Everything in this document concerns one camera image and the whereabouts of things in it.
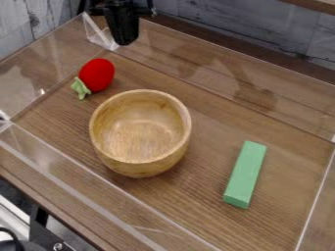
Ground wooden bowl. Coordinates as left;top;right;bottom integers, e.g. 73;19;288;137
89;89;192;178

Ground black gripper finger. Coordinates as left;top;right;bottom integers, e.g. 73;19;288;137
103;8;139;46

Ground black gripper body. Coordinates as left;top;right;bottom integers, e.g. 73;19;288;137
85;0;157;17

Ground black cable lower left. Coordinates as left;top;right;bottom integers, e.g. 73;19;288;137
0;226;24;251

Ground green rectangular block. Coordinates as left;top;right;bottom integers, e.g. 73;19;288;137
223;141;267;209

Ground clear acrylic enclosure wall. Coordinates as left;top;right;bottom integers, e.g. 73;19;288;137
0;116;220;251

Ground red plush fruit green leaves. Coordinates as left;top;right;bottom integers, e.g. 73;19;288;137
71;58;115;100

